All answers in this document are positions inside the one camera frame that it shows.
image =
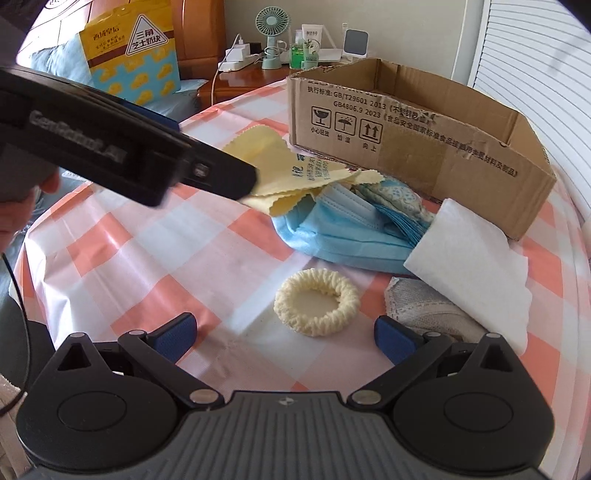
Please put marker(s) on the white charger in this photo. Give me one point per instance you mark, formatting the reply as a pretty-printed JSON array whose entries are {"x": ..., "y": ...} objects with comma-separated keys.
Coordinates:
[{"x": 238, "y": 53}]

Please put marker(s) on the white phone stand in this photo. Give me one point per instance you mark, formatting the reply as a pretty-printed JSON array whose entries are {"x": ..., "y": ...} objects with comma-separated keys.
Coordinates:
[{"x": 355, "y": 44}]

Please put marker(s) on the brown cardboard box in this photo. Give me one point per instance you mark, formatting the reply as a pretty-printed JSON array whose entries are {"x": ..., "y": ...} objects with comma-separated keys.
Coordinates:
[{"x": 415, "y": 157}]

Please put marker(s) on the black adapter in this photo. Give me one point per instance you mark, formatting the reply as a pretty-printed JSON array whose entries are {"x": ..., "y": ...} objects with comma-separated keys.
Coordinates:
[{"x": 256, "y": 48}]

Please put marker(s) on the wooden headboard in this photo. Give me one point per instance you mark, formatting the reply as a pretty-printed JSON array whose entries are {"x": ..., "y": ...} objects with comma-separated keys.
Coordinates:
[{"x": 198, "y": 37}]

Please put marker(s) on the white router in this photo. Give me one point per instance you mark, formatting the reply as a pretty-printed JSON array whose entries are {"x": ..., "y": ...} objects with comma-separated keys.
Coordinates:
[{"x": 330, "y": 55}]

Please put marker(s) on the blue pillow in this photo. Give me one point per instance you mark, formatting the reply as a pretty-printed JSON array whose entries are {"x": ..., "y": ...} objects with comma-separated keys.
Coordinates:
[{"x": 60, "y": 60}]

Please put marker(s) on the orange checked tablecloth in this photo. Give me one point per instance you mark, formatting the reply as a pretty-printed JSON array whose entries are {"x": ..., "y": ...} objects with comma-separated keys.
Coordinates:
[{"x": 138, "y": 258}]

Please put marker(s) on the white louvered door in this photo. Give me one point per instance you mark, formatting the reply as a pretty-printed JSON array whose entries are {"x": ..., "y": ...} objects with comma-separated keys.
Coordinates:
[{"x": 531, "y": 60}]

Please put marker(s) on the floral sachet with blue tassel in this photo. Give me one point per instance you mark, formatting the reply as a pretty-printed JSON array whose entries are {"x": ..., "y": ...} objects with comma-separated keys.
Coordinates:
[{"x": 406, "y": 198}]

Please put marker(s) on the yellow zigzag-edged cloth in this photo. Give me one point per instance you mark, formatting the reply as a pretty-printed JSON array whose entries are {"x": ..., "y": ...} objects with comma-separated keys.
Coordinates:
[{"x": 277, "y": 201}]

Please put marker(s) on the cream scrunchie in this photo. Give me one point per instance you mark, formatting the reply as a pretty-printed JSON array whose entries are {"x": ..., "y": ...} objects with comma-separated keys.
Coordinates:
[{"x": 295, "y": 318}]

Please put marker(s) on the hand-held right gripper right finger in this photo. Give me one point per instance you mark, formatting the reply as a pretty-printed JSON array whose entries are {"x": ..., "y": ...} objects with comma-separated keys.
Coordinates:
[{"x": 392, "y": 340}]

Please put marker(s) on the person's left hand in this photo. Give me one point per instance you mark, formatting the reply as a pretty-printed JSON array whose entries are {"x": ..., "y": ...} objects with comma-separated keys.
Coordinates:
[{"x": 16, "y": 221}]

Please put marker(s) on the grey mesh sachet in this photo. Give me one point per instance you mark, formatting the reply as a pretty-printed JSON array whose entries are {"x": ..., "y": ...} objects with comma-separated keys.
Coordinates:
[{"x": 429, "y": 314}]

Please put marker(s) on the white power adapter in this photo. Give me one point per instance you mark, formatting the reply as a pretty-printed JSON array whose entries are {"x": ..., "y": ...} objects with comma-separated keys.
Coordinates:
[{"x": 240, "y": 66}]

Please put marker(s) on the white printed packet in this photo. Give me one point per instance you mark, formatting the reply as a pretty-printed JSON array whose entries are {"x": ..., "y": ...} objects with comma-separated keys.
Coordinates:
[{"x": 318, "y": 168}]

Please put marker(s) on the clear bottle with green liquid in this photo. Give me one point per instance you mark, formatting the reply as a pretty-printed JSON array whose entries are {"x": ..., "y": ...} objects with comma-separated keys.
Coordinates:
[{"x": 297, "y": 50}]

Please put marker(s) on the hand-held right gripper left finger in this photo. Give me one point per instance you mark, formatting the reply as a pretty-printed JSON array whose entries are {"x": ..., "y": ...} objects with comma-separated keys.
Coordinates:
[{"x": 178, "y": 334}]

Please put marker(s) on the white tissue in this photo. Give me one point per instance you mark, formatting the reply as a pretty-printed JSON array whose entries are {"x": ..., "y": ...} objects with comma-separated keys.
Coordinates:
[{"x": 466, "y": 258}]

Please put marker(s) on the white stick device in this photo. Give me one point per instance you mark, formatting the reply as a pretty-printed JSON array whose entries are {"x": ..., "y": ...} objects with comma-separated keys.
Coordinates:
[{"x": 345, "y": 32}]

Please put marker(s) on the yellow and blue snack bag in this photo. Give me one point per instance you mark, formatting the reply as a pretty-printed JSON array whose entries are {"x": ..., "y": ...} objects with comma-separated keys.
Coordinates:
[{"x": 138, "y": 78}]

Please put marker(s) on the wooden nightstand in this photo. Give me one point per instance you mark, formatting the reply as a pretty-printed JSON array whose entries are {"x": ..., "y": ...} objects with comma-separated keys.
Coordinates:
[{"x": 240, "y": 85}]

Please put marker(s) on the white tube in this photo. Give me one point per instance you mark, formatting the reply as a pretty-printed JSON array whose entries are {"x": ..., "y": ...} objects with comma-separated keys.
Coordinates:
[{"x": 311, "y": 32}]

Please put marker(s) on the mint green desk fan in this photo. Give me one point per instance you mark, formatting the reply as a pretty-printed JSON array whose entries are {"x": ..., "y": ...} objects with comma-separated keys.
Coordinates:
[{"x": 272, "y": 21}]

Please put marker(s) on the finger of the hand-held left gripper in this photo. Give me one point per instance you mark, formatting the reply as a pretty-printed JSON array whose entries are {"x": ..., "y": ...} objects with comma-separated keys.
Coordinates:
[
  {"x": 152, "y": 117},
  {"x": 226, "y": 177}
]

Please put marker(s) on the blue face mask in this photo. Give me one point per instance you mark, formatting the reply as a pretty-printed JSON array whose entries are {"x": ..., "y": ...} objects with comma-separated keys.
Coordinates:
[
  {"x": 351, "y": 205},
  {"x": 332, "y": 251}
]

